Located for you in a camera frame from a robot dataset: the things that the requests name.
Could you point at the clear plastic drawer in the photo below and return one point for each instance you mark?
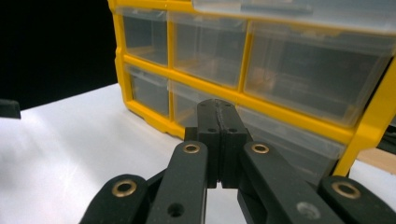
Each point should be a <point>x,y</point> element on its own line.
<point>311,12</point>

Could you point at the white table board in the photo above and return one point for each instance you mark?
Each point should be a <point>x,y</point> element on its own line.
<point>77,149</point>

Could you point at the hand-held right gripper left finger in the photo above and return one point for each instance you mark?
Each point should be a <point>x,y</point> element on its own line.
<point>209,124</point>

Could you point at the yellow black drawer organizer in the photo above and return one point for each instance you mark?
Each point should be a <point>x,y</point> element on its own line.
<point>370,124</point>

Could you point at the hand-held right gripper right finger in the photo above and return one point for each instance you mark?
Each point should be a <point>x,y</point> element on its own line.
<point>232,124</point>

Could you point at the grid of clear drawers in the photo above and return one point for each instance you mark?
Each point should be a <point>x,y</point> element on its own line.
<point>211,53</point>

